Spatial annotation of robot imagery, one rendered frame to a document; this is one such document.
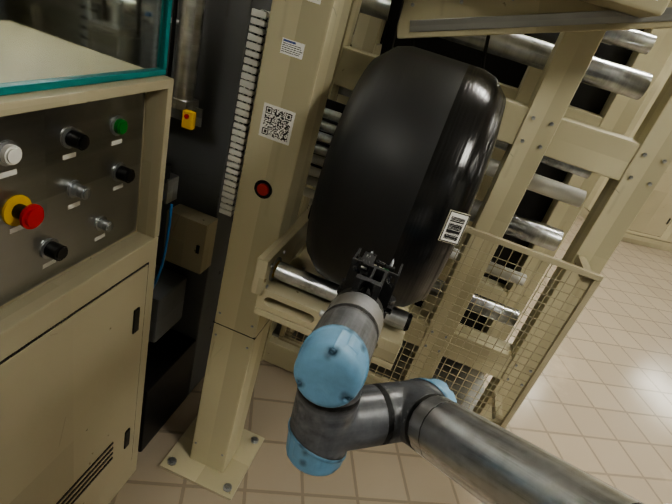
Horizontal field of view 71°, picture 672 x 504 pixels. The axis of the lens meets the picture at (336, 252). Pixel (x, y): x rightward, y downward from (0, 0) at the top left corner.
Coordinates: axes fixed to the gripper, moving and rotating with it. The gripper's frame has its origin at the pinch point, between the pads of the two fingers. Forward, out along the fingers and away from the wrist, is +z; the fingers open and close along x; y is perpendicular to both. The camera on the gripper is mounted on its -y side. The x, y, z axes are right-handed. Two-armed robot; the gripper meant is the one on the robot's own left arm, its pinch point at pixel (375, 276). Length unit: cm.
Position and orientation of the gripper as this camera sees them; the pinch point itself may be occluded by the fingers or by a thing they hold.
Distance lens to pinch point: 81.7
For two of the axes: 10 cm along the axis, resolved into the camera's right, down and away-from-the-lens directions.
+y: 2.9, -8.8, -3.6
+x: -9.2, -3.6, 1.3
